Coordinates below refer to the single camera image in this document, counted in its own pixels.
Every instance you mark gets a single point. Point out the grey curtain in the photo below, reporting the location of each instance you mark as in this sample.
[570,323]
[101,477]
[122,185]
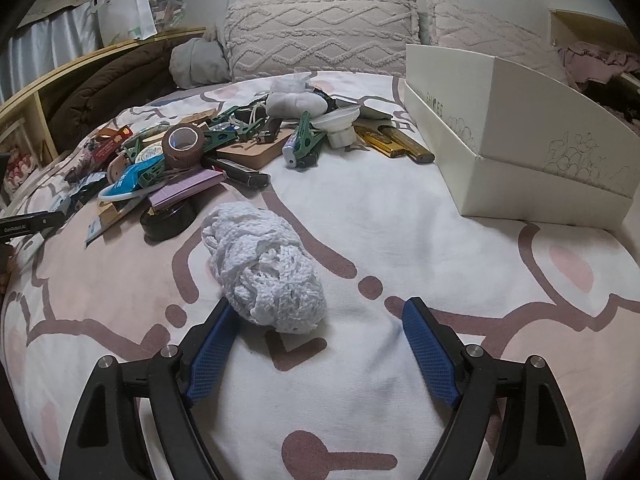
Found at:
[50,45]

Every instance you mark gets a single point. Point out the cream open cabinet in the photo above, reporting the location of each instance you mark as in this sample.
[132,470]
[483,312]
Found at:
[590,22]

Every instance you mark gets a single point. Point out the cork board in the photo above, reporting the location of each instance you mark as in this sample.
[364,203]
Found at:
[255,152]

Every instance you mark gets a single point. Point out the wooden block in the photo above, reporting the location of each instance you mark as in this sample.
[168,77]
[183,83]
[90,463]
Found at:
[115,215]

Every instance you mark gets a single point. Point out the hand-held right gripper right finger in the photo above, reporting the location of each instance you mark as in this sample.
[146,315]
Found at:
[430,355]

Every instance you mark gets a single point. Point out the grey plush pouch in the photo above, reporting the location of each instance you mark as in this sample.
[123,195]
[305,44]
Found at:
[295,104]

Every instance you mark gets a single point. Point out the purple notepad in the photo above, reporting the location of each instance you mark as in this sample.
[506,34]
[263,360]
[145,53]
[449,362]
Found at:
[185,185]

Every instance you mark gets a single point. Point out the white shoe box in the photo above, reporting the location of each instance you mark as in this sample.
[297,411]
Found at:
[550,125]

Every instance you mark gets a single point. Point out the pink clothes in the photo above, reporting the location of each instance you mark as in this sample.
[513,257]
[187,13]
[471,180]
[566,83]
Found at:
[590,57]

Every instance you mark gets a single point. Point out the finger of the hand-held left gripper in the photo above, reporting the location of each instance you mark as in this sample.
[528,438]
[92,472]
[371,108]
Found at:
[50,221]

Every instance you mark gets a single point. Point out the brown folded blanket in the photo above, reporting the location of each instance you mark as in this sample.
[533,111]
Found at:
[115,85]

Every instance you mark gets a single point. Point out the black lighter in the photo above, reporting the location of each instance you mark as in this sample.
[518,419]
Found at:
[270,132]

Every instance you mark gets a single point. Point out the white marker tube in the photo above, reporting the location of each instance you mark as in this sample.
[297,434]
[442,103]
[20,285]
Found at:
[290,152]

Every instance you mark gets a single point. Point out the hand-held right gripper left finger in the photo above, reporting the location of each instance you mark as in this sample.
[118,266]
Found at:
[210,355]

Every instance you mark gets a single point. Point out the white and blue flat packet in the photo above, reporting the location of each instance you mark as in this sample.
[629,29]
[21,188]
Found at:
[95,232]

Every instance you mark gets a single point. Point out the white tote bag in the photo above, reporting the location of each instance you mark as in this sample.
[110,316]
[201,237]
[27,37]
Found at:
[125,10]

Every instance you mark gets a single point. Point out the clear plastic lid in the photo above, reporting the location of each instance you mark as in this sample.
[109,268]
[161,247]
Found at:
[340,119]

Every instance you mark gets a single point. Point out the beige knitted pillow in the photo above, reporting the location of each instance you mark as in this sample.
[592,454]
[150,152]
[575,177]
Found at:
[320,35]
[480,30]

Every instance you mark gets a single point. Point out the gold lighter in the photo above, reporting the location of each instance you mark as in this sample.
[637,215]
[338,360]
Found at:
[375,141]
[407,146]

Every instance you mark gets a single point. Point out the green clip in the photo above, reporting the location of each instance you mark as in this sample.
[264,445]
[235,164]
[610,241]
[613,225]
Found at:
[150,172]
[245,130]
[132,151]
[220,140]
[302,140]

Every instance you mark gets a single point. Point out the printed blanket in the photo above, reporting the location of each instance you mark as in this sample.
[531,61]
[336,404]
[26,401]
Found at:
[400,240]

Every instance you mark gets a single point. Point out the white fluffy pouch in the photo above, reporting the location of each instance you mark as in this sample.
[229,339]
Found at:
[295,82]

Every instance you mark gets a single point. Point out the brown tape roll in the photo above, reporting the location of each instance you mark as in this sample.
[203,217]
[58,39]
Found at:
[182,157]

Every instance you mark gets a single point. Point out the grey pillow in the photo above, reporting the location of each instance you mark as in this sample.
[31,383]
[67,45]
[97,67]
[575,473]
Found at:
[200,62]

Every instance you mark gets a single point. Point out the round white tape measure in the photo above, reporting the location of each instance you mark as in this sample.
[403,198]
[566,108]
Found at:
[147,152]

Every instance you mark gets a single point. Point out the clear storage container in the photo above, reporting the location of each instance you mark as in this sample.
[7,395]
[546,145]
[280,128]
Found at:
[167,7]

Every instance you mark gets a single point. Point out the red cigarette box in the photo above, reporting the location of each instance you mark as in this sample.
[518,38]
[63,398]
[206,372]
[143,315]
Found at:
[110,145]

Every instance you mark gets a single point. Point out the black round tin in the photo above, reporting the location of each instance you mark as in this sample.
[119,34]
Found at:
[165,225]

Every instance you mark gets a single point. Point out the wooden shelf unit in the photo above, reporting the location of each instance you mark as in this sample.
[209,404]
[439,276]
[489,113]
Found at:
[42,125]

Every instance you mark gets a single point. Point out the white crochet cloth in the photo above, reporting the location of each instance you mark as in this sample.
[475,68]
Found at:
[265,270]

